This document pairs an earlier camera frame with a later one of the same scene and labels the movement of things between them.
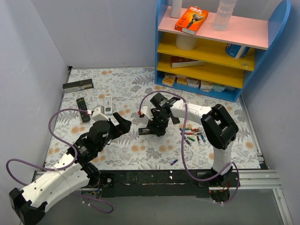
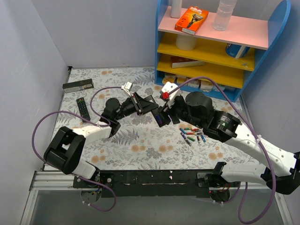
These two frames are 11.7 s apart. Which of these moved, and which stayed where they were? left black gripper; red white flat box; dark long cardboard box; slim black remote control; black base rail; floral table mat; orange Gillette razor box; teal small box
Moved: slim black remote control; left black gripper
Stayed: red white flat box; floral table mat; black base rail; teal small box; dark long cardboard box; orange Gillette razor box
